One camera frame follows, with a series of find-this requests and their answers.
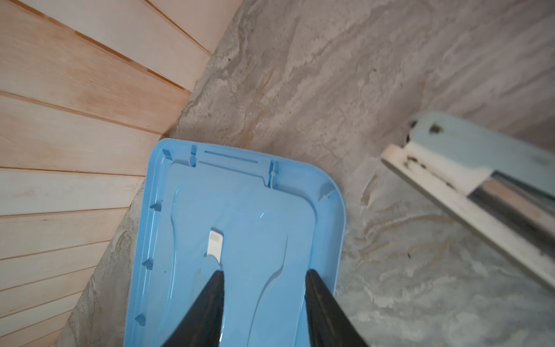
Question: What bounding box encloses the blue plastic bin lid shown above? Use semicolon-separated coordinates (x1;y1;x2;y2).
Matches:
124;139;346;346

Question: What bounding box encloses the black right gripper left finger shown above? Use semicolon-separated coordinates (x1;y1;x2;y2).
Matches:
163;270;225;347

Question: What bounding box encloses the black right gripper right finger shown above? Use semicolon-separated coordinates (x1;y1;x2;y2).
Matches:
305;269;368;347

